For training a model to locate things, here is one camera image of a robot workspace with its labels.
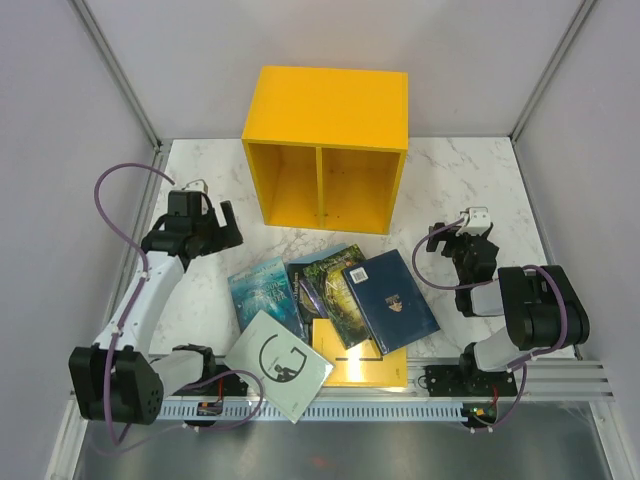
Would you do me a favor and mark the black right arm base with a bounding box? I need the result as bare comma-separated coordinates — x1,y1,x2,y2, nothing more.
424,343,518,398

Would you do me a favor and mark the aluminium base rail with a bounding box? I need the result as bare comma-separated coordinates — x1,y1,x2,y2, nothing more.
69,360,615,402

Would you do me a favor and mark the yellow wooden shelf box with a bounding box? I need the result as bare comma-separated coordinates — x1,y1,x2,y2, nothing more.
242,66,409,235

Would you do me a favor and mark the yellow file folder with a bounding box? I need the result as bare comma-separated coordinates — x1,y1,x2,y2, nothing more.
312,318,408,388

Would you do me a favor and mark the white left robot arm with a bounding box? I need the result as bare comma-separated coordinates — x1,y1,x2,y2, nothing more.
69,190,243,425

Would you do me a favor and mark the white slotted cable duct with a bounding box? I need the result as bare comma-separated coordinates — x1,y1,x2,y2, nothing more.
157,400,467,422

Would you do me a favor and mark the green forest cover book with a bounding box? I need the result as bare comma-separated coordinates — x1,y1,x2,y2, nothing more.
303,244,369,349

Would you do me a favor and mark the purple Daniel Defoe book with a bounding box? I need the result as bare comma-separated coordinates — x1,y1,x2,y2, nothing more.
286,243,347,331

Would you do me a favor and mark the pale grey-green circle book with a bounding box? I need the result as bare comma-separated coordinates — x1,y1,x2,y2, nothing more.
224,311,333,423

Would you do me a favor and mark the navy blue crest book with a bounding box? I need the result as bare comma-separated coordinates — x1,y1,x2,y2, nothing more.
343,249,440,355

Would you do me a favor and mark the teal ocean cover book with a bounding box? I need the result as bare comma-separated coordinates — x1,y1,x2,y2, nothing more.
228,257,308,341

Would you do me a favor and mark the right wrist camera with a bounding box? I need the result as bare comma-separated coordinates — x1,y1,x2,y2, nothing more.
458,207,492,236

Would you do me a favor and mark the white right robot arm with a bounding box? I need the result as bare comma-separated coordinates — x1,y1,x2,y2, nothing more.
419,220,590,394

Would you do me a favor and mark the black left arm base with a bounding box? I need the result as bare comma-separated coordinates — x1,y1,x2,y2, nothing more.
173,344,248,400

